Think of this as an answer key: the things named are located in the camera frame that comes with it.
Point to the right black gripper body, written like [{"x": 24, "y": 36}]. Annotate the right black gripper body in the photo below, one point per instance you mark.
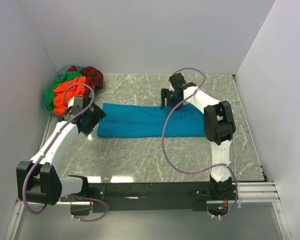
[{"x": 166, "y": 97}]

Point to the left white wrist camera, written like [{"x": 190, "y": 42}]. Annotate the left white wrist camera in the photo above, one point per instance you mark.
[{"x": 71, "y": 102}]

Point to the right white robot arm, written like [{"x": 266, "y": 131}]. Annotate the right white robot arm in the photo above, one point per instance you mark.
[{"x": 218, "y": 124}]

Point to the teal laundry basket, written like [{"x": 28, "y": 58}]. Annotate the teal laundry basket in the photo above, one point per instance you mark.
[{"x": 69, "y": 68}]

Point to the dark red t shirt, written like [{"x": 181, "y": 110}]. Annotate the dark red t shirt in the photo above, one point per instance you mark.
[{"x": 96, "y": 76}]

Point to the black base beam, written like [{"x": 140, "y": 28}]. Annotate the black base beam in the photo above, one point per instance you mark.
[{"x": 144, "y": 196}]

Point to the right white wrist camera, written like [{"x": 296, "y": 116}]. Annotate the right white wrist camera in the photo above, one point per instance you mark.
[{"x": 171, "y": 88}]

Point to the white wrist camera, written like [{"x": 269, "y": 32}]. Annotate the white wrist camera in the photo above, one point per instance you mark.
[
  {"x": 171, "y": 88},
  {"x": 71, "y": 102}
]

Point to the green t shirt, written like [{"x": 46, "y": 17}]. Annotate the green t shirt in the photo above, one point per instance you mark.
[{"x": 49, "y": 94}]

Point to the blue t shirt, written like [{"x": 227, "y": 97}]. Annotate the blue t shirt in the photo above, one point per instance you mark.
[{"x": 132, "y": 121}]

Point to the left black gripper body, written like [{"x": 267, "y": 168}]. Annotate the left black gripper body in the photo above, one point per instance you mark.
[{"x": 90, "y": 121}]

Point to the aluminium rail frame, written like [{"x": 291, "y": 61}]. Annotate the aluminium rail frame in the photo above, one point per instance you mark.
[{"x": 247, "y": 192}]

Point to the orange t shirt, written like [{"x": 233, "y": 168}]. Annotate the orange t shirt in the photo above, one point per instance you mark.
[{"x": 65, "y": 91}]

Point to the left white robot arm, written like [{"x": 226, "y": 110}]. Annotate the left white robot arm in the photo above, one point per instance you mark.
[{"x": 37, "y": 179}]

